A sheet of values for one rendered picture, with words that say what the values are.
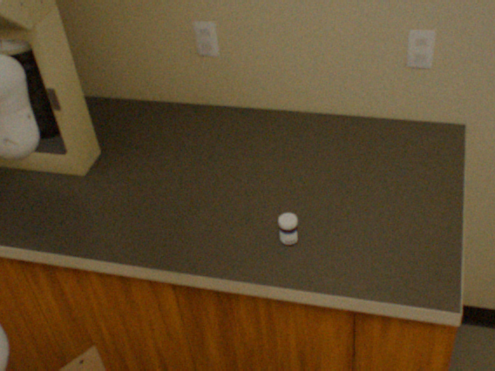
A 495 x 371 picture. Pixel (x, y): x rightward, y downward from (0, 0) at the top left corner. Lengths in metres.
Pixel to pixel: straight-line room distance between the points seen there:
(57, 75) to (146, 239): 0.48
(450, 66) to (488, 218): 0.58
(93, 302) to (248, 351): 0.44
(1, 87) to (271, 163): 0.77
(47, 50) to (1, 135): 0.33
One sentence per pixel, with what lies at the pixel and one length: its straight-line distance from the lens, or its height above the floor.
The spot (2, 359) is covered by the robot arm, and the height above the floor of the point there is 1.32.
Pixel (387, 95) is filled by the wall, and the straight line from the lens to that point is 1.95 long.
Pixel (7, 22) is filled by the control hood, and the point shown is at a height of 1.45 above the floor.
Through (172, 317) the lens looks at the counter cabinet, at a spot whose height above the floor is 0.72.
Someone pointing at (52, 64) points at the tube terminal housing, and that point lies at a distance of 1.71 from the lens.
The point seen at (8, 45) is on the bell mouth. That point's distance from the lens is 1.76.
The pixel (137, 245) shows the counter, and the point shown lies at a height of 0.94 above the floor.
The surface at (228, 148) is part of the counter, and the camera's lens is 1.86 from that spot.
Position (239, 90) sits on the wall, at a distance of 2.04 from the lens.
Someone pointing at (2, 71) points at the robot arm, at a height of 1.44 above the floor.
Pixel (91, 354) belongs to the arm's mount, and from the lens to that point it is 1.15.
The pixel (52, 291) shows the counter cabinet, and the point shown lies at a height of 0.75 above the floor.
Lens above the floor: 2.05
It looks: 40 degrees down
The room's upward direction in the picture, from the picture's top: 7 degrees counter-clockwise
